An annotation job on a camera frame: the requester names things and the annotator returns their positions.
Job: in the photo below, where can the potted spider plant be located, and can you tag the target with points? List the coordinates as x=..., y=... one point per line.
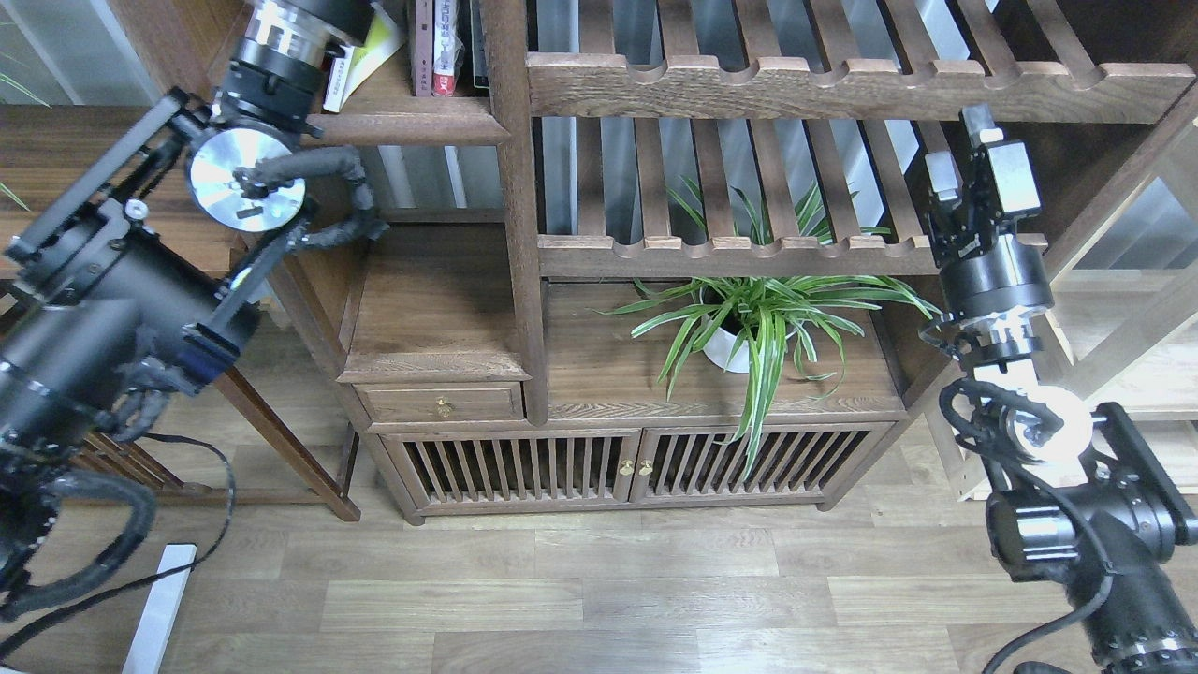
x=760, y=323

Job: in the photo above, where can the dark wooden bookshelf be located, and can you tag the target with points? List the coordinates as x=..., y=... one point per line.
x=671, y=139

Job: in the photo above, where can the right slatted cabinet door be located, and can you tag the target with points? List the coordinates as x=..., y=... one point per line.
x=796, y=464

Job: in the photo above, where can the left slatted cabinet door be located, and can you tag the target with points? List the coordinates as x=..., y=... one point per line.
x=456, y=473

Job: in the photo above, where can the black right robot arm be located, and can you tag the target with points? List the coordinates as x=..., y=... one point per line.
x=1078, y=498

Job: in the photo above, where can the dark wooden side table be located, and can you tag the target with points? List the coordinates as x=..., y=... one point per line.
x=44, y=150

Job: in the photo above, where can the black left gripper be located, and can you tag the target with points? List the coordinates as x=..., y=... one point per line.
x=347, y=22

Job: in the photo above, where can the dark wooden slatted rack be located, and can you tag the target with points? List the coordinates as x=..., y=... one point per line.
x=102, y=454

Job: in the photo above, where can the upright red white book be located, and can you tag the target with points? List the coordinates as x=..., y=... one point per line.
x=447, y=47

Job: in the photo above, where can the upright pink spine book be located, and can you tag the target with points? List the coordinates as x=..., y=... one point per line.
x=422, y=21

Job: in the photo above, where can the yellow green book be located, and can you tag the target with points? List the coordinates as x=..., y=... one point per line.
x=358, y=63

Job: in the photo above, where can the slatted cabinet door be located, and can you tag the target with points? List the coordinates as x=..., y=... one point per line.
x=456, y=473
x=796, y=464

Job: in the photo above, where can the upright dark book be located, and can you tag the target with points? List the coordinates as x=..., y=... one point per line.
x=480, y=74

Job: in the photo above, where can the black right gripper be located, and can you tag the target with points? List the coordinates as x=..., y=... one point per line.
x=987, y=275

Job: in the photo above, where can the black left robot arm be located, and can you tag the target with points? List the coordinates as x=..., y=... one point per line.
x=120, y=322

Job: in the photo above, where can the light wooden shelf unit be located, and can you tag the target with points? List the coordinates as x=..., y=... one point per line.
x=1123, y=329

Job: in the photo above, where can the white metal leg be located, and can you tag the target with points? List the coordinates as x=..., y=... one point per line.
x=156, y=623

